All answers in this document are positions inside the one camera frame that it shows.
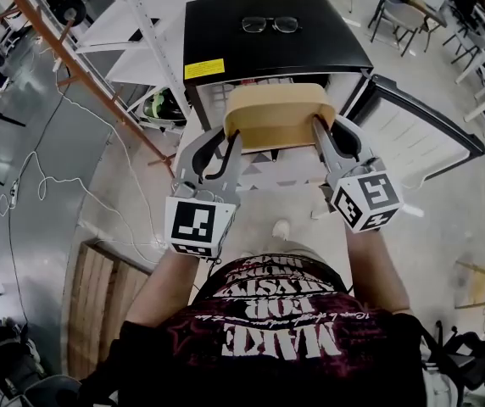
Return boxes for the person's printed black shirt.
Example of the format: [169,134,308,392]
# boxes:
[76,254,466,407]

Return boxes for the brown wooden coat rack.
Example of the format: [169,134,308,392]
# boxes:
[0,0,176,177]

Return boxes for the black eyeglasses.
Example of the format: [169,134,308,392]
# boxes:
[241,14,304,35]

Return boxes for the person's left forearm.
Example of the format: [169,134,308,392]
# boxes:
[130,248,203,326]

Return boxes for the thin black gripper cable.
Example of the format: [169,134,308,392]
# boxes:
[191,256,222,292]

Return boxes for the triangle patterned mat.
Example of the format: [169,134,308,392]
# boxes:
[237,150,324,190]

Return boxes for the white wire fridge shelf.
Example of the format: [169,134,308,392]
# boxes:
[206,81,243,112]

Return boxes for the black mini fridge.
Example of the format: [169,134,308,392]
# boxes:
[182,0,485,190]

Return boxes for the white cable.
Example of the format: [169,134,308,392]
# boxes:
[0,44,171,266]

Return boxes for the wooden pallet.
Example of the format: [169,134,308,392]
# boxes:
[66,242,150,381]

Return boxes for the grey dining chair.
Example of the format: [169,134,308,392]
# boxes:
[369,0,430,57]

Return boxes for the green black helmet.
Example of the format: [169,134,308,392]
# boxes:
[140,87,188,126]

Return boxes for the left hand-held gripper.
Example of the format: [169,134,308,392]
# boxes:
[164,125,243,259]

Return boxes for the person's right shoe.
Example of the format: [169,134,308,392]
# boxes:
[270,219,291,241]

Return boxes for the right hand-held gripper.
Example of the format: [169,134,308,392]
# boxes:
[313,114,404,233]

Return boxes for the white metal shelf rack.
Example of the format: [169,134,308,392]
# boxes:
[17,0,192,114]

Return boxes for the black office chair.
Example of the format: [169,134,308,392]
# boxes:
[435,320,485,392]

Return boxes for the person's right forearm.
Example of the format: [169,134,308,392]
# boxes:
[343,226,411,313]

